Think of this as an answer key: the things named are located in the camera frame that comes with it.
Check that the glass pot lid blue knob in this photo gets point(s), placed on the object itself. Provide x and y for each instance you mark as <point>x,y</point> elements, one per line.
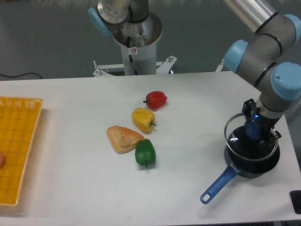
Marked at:
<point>242,141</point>

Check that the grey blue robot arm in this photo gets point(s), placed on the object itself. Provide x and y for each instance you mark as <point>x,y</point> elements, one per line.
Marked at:
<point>279,84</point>

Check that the blue saucepan with handle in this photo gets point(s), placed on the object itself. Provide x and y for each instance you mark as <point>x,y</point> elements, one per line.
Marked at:
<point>237,166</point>

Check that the green bell pepper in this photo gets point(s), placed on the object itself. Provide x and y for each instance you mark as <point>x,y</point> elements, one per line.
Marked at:
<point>145,154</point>

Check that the black box at table edge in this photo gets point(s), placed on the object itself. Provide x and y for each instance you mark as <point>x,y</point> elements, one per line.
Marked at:
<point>296,200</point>

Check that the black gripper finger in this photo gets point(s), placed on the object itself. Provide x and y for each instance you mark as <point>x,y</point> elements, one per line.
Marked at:
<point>268,140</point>
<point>248,110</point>

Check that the yellow woven basket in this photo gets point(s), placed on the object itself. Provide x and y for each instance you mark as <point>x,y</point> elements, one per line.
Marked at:
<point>19,117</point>

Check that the triangular puff pastry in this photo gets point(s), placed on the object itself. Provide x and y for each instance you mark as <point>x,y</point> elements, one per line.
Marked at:
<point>122,139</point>

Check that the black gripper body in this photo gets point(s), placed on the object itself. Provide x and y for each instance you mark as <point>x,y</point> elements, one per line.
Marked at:
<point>266,120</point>

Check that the red bell pepper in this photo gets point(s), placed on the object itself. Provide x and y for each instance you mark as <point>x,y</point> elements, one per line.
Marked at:
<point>156,99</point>

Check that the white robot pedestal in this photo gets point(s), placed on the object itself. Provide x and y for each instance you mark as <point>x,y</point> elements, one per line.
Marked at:
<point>138,46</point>

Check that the yellow bell pepper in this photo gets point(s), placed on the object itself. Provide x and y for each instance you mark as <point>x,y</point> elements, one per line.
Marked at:
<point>144,119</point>

